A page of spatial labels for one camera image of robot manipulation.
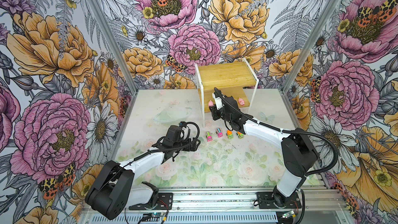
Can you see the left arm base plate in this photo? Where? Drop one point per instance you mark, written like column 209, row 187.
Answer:
column 163, row 202

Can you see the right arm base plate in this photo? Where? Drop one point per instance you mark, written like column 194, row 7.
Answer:
column 271, row 200

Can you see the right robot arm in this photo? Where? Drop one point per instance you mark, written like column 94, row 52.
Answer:
column 299, row 154

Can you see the right aluminium corner post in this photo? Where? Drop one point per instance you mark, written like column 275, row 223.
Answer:
column 305, row 51

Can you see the pink car green roof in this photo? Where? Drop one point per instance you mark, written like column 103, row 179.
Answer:
column 208, row 136

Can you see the left aluminium corner post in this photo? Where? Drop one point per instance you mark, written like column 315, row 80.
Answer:
column 100, row 17

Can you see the two-tier bamboo shelf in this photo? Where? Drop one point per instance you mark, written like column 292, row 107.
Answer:
column 236, row 79

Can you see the aluminium front rail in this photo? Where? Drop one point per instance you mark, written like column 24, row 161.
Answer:
column 234, row 206

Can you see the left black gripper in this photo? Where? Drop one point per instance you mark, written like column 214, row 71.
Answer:
column 194, row 148

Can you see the orange car green base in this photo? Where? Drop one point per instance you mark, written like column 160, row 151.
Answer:
column 240, row 135
column 229, row 134

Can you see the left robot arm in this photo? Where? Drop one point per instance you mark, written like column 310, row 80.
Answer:
column 113, row 191

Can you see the aluminium corner post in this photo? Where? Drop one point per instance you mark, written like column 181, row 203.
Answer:
column 305, row 51
column 100, row 17

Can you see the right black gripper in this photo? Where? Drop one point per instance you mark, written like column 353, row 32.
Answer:
column 214, row 112

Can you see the pink car blue roof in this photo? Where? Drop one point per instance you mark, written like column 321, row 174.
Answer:
column 219, row 132

